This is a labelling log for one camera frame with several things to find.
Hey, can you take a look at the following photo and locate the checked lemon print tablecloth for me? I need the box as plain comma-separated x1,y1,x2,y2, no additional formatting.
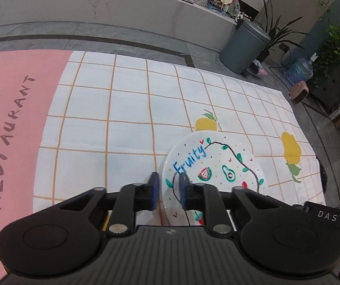
32,51,325,226

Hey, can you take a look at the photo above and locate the white fruit print plate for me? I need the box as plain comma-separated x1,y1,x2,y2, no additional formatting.
162,131,270,226

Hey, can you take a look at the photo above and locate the tall potted green plant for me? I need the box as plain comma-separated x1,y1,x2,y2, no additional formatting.
253,0,310,63

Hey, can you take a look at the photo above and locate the bushy green potted plant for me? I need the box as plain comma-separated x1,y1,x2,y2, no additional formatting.
315,25,340,86

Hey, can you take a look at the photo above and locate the grey trash bin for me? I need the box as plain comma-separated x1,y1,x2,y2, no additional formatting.
220,20,271,75

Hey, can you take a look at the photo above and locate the blue water bottle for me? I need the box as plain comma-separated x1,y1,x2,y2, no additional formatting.
283,58,314,86

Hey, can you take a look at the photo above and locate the white marble counter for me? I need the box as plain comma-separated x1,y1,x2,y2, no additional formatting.
0,0,239,54

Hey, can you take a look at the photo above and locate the pink pet carrier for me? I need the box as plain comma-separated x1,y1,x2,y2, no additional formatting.
289,81,310,104

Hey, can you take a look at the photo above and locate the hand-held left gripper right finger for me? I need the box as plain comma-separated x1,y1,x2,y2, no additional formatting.
178,173,267,235

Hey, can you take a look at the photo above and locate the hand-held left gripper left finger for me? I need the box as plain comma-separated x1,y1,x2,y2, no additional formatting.
54,171,160,235

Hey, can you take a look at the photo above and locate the pink printed placemat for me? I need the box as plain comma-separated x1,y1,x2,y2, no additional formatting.
0,50,75,274

